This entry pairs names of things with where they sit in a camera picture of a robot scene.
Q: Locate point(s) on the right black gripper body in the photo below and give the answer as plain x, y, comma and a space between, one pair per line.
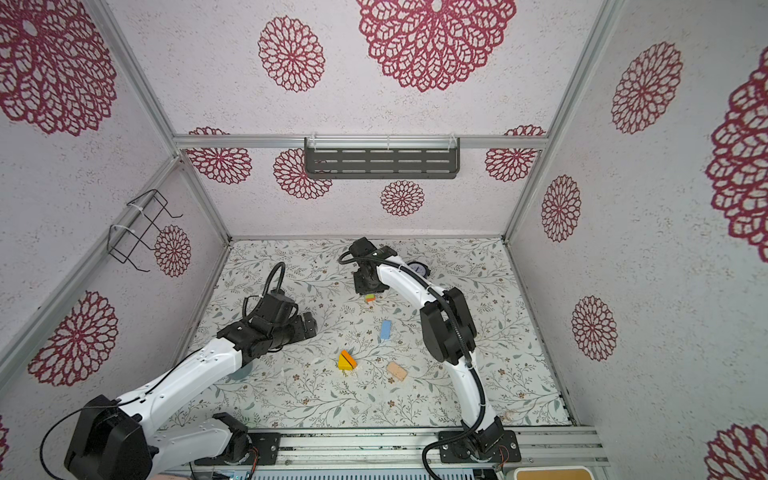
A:
363, 286

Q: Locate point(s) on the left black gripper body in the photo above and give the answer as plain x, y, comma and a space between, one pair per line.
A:
293, 332

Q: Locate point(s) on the blue wood block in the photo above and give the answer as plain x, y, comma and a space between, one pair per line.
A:
385, 331

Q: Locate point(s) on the natural wood rectangular block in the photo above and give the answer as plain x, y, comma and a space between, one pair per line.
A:
397, 371

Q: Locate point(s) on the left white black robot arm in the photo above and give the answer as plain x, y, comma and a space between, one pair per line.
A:
121, 438

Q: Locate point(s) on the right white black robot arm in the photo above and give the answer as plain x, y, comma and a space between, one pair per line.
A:
449, 335

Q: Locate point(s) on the yellow orange triangle block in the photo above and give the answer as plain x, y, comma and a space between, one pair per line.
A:
346, 362

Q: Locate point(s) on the teal ceramic cup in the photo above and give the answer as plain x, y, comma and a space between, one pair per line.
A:
243, 373

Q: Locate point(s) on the black round pressure gauge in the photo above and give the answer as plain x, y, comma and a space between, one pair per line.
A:
420, 268

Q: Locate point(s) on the orange white box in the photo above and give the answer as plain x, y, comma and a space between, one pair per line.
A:
553, 473

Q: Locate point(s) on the grey slotted wall shelf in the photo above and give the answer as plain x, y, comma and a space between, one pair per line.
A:
382, 160

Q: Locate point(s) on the black wire wall basket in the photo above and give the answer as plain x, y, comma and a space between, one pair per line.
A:
125, 237

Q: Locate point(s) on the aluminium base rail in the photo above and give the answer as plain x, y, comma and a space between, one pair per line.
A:
340, 450

